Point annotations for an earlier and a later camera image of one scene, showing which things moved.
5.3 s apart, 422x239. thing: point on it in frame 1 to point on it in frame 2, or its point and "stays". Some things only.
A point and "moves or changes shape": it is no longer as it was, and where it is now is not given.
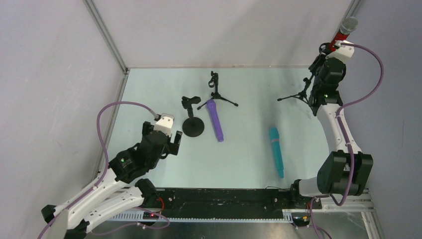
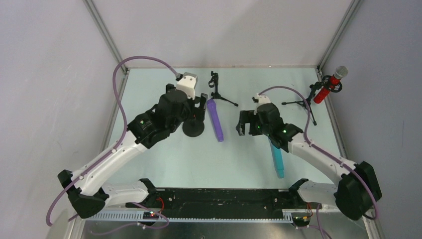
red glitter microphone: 348,25 moves or changes shape
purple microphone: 211,104 stays
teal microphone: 274,135 stays
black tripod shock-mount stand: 323,48 moves or changes shape
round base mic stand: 192,127 stays
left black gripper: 163,143 to 199,104
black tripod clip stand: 216,95 stays
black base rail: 231,203 stays
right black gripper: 323,57 to 246,120
